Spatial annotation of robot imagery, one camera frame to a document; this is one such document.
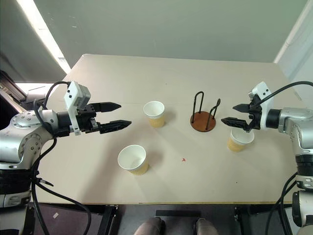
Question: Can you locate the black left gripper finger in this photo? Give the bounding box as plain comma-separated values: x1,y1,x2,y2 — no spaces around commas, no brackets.
95,102,122,114
99,119,133,134

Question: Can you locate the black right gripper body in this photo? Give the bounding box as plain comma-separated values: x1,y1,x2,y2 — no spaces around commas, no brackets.
245,94,263,133

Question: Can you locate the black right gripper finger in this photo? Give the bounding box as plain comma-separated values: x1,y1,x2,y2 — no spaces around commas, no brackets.
220,117,248,129
232,103,250,114

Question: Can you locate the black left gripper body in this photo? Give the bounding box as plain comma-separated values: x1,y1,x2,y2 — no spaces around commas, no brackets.
77,103,102,134

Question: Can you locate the yellow ribbed paper cup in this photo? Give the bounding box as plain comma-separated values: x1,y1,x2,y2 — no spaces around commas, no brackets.
226,128,256,153
143,100,166,129
117,144,150,177

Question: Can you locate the black table leg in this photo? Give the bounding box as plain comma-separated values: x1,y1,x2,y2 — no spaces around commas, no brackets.
233,205,253,235
98,204,119,235

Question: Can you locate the dark rounded shape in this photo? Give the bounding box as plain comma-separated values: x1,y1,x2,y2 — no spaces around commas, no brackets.
133,216,166,235

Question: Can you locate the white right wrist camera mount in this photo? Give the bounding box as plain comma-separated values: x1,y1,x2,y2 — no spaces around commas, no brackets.
248,81,273,131

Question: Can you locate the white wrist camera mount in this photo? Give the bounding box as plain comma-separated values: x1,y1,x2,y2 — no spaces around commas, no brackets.
64,81,92,137
248,81,273,131

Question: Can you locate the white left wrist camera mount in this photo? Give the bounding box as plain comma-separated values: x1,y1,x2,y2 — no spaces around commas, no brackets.
64,81,92,137

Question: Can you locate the wooden base wire cup rack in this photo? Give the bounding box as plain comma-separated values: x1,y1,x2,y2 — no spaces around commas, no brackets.
190,91,222,134

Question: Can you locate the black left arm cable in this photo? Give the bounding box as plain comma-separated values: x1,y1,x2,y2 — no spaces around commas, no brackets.
30,81,92,235

